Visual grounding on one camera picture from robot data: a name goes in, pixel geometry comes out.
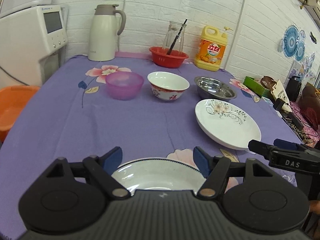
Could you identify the white floral plate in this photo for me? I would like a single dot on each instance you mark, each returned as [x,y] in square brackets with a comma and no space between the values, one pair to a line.
[226,124]

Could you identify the yellow detergent bottle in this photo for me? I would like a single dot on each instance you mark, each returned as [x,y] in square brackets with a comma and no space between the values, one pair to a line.
[211,49]

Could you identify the purple floral tablecloth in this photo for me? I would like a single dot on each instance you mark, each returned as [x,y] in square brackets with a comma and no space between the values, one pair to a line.
[72,116]

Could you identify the white red ceramic bowl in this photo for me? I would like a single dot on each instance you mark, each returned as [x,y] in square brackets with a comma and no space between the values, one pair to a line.
[167,86]

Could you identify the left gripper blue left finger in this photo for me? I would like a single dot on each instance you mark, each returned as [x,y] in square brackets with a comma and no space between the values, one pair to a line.
[99,174]

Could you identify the green box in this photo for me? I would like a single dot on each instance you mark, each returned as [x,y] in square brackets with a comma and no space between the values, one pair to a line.
[257,87]

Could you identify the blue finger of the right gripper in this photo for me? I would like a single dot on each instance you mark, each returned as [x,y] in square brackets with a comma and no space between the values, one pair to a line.
[260,148]
[288,145]

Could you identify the glass pitcher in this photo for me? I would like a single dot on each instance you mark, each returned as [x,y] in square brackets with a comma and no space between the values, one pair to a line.
[166,43]

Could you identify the red plastic basket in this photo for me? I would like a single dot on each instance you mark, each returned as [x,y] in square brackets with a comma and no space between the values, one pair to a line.
[161,58]

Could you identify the blue paper fan decoration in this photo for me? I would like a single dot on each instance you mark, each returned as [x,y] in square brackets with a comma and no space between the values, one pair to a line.
[292,43]

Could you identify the stainless steel bowl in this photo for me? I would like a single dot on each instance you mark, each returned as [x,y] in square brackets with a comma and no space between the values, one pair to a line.
[210,88]

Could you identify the white thermos jug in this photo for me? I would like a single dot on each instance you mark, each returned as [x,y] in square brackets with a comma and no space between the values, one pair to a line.
[107,24]

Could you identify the black power adapter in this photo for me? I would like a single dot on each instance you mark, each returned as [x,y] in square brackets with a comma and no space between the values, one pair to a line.
[278,104]

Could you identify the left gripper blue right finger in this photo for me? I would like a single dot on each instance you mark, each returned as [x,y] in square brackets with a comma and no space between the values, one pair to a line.
[216,172]

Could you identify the beige tote bag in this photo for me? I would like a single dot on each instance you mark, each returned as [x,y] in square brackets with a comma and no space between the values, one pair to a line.
[277,90]

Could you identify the orange plastic basin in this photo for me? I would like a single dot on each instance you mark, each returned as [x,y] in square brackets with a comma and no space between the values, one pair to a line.
[13,101]

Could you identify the white water dispenser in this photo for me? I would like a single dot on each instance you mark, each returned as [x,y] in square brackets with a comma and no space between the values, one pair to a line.
[31,40]

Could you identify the purple plastic bowl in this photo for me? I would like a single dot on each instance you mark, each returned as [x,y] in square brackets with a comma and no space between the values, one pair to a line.
[123,85]

